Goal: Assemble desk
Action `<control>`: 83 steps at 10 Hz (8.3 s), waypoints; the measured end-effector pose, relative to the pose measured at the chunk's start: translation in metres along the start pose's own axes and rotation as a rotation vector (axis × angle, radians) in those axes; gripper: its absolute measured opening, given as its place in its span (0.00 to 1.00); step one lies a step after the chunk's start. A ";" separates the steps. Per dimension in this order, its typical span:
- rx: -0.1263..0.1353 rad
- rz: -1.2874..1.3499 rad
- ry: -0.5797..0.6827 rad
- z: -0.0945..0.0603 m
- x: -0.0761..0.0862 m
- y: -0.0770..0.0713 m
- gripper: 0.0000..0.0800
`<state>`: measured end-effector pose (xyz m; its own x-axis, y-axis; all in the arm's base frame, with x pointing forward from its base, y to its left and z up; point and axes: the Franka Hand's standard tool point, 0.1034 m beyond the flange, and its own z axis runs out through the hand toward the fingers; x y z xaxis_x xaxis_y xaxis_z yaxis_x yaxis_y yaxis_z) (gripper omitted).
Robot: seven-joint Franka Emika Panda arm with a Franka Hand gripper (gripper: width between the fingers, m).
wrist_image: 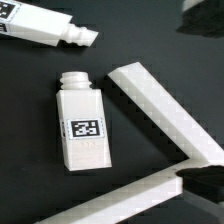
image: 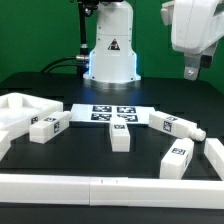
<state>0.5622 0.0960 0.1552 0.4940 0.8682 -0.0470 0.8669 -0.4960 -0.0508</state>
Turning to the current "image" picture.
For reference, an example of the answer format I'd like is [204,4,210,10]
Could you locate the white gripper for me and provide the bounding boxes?
[161,0,224,79]

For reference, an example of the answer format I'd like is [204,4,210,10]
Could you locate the white square desk top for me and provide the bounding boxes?
[0,93,63,140]

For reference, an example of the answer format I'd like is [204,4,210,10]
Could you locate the white right obstacle bar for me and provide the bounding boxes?
[204,138,224,181]

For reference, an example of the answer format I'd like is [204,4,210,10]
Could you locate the white obstacle bar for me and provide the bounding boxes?
[0,174,224,209]
[0,131,11,161]
[204,138,224,181]

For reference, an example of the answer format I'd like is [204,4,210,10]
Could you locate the white left obstacle bar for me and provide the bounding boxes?
[0,131,11,161]

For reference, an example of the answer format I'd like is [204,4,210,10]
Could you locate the white front obstacle bar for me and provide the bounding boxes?
[0,174,224,209]

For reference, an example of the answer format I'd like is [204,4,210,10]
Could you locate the black cables behind base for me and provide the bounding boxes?
[40,0,92,74]

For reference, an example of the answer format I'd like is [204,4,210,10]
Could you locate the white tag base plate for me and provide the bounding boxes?
[71,104,155,124]

